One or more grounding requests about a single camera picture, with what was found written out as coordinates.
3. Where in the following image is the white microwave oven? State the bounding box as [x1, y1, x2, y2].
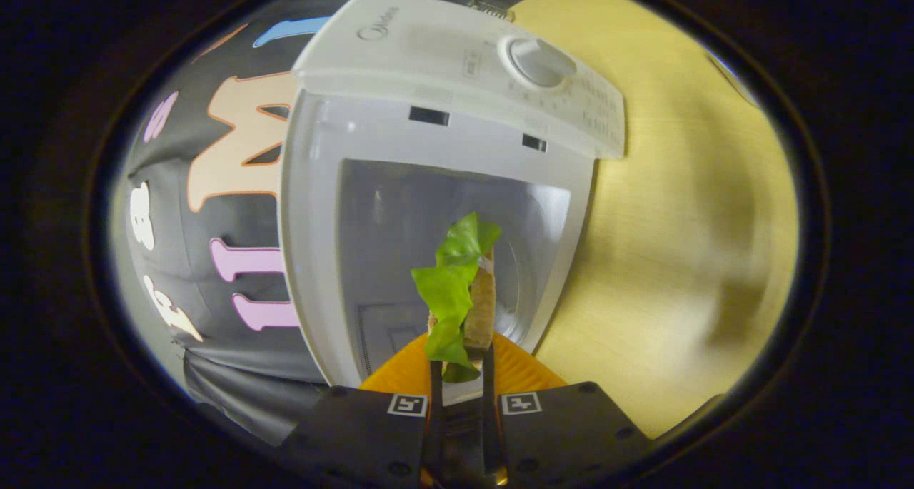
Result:
[277, 0, 627, 390]

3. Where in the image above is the black backdrop cloth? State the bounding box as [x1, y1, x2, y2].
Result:
[107, 0, 572, 448]

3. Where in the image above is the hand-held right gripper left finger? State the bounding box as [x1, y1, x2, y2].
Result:
[278, 332, 447, 489]

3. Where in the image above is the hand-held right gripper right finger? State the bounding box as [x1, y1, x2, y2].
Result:
[481, 332, 652, 488]

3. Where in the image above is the lettuce sandwich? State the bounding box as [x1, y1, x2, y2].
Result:
[411, 212, 503, 384]

